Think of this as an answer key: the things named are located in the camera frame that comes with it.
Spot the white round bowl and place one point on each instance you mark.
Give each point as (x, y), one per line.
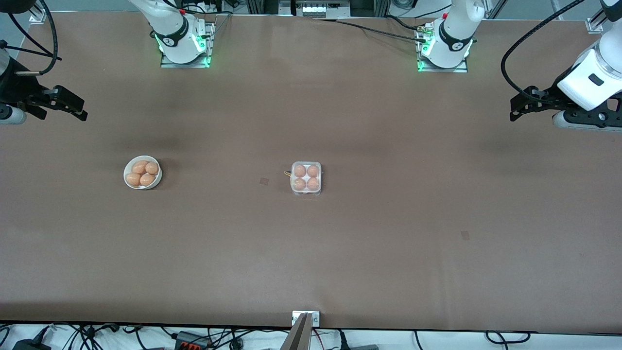
(157, 183)

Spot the silver table corner bracket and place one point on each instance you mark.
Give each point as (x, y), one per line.
(39, 18)
(595, 25)

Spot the black power adapter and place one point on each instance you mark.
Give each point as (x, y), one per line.
(29, 346)

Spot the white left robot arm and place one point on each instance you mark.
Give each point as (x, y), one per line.
(461, 14)

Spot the black orange power strip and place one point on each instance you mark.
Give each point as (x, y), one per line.
(192, 340)

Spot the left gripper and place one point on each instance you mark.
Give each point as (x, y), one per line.
(555, 91)

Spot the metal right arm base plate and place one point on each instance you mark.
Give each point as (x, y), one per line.
(167, 63)

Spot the brown egg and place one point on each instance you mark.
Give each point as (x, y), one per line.
(152, 168)
(147, 180)
(300, 170)
(140, 167)
(133, 179)
(313, 183)
(313, 170)
(300, 184)

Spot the aluminium frame profile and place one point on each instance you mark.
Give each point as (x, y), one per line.
(597, 15)

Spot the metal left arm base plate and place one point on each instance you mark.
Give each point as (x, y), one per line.
(461, 69)

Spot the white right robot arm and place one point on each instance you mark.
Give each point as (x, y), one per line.
(165, 19)

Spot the grey terminal block rail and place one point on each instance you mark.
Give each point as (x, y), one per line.
(316, 9)

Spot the aluminium camera mount beam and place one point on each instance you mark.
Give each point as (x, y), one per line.
(297, 338)

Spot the clear plastic egg box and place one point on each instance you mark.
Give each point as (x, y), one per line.
(306, 192)

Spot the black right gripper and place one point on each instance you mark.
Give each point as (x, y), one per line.
(14, 90)

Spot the silver camera mount bracket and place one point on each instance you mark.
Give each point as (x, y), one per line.
(316, 318)

